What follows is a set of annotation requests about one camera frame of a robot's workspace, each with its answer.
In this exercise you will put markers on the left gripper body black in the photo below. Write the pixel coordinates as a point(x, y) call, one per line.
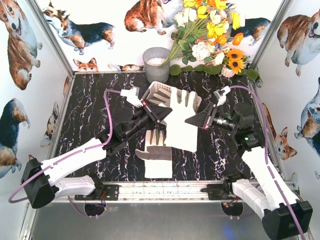
point(149, 111)

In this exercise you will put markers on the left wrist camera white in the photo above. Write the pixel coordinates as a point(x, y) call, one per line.
point(132, 96)

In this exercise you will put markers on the edge work glove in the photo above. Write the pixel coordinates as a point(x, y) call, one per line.
point(156, 155)

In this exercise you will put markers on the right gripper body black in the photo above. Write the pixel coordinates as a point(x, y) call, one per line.
point(210, 117)

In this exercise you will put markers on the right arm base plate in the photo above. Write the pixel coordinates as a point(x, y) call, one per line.
point(217, 192)

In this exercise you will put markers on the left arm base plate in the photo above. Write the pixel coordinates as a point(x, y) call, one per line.
point(107, 192)

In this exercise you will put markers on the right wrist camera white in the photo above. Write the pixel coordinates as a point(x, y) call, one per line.
point(221, 95)

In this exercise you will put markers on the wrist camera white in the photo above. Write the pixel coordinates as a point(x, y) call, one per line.
point(221, 95)
point(132, 96)

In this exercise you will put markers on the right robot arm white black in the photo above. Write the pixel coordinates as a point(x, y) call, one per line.
point(282, 213)

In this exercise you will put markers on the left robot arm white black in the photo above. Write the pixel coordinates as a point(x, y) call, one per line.
point(44, 181)

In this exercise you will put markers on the white plastic storage basket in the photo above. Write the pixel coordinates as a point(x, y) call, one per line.
point(154, 87)

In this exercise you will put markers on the grey metal bucket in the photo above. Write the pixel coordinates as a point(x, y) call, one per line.
point(156, 65)

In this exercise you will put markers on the artificial flower bouquet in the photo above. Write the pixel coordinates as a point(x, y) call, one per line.
point(207, 35)

